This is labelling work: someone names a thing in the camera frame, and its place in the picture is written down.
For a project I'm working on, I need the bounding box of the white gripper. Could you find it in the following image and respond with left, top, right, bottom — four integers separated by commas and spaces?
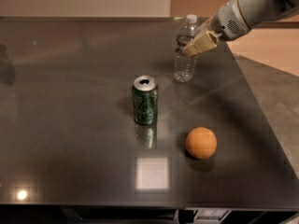
182, 0, 250, 57

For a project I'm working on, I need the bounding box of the clear plastic water bottle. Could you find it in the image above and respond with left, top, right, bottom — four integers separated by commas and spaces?
173, 14, 200, 84

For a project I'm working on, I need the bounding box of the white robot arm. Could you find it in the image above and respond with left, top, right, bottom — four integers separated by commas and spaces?
183, 0, 299, 57

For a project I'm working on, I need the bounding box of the green soda can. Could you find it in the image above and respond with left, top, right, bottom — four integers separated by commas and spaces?
132, 75, 159, 125

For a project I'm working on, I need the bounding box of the orange ball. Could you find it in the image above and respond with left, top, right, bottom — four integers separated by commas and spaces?
185, 127, 217, 159

